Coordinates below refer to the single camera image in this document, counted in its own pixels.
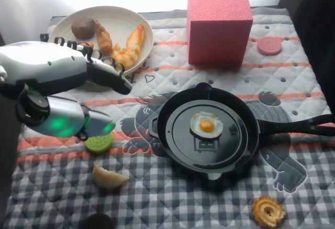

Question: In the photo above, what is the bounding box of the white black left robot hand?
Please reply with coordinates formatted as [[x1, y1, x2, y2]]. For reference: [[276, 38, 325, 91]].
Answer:
[[0, 33, 133, 142]]

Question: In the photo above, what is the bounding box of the black frying pan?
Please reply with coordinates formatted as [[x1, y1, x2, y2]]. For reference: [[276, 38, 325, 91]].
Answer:
[[148, 82, 335, 180]]

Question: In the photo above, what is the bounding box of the red foam cube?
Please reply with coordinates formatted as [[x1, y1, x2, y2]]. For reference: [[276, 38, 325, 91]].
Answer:
[[187, 0, 254, 65]]

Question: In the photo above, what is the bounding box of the brown toy meatball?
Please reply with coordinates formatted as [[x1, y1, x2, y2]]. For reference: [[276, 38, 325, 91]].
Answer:
[[71, 18, 96, 39]]

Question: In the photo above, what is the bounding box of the toy fried chicken piece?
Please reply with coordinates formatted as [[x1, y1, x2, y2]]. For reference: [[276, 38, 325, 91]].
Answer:
[[94, 19, 114, 54]]

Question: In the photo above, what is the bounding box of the cream round plate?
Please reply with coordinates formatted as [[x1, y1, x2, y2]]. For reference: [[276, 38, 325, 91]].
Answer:
[[49, 6, 154, 77]]

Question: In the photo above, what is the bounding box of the orange toy shrimp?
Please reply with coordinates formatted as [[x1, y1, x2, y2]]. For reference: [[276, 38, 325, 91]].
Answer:
[[112, 24, 146, 66]]

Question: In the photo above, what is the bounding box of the green toy sandwich cookie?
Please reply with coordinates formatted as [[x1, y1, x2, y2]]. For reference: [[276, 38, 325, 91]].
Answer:
[[85, 132, 114, 154]]

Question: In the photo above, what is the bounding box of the black backdrop cloth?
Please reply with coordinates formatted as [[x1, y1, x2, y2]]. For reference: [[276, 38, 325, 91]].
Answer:
[[0, 82, 21, 229]]

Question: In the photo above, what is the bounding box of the yellow toy lemon wedge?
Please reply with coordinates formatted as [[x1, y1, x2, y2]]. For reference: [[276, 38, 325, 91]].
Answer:
[[93, 162, 130, 189]]

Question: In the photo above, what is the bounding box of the toy fried egg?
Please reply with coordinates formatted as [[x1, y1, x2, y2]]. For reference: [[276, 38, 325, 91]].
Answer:
[[189, 110, 224, 138]]

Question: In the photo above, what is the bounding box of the brown round toy cookie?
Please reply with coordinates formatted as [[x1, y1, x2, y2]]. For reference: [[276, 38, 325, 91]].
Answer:
[[83, 213, 116, 229]]

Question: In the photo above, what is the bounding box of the grey printed quilt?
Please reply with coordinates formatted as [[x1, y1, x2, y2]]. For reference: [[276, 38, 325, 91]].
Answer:
[[5, 6, 335, 229]]

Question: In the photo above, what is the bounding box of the pink round toy cookie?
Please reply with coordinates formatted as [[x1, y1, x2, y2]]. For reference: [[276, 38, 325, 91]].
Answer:
[[256, 36, 281, 56]]

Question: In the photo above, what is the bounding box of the black curtain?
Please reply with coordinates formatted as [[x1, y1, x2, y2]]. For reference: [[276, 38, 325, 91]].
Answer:
[[277, 0, 335, 125]]

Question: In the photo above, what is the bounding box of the yellow ring butter cookie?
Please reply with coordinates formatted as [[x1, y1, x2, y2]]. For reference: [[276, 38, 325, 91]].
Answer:
[[252, 196, 286, 226]]

